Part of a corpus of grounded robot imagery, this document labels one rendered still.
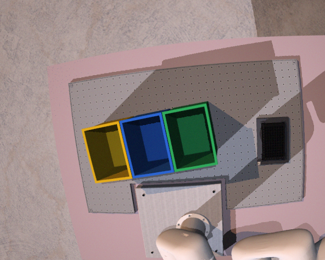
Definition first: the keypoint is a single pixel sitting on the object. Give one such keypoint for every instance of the yellow open bin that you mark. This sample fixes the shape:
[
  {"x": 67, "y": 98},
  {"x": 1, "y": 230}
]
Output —
[{"x": 106, "y": 152}]

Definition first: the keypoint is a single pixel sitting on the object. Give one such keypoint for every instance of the blue open-top bin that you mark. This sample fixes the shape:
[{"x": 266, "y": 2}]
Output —
[{"x": 147, "y": 145}]

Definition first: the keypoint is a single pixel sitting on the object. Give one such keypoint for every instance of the green open-top bin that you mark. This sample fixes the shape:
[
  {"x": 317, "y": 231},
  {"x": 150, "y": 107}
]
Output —
[{"x": 190, "y": 136}]

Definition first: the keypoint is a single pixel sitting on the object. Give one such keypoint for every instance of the black well plate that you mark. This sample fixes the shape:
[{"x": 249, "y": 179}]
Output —
[{"x": 273, "y": 141}]

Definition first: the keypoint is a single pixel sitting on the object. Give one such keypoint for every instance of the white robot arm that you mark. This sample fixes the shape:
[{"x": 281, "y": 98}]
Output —
[{"x": 188, "y": 242}]

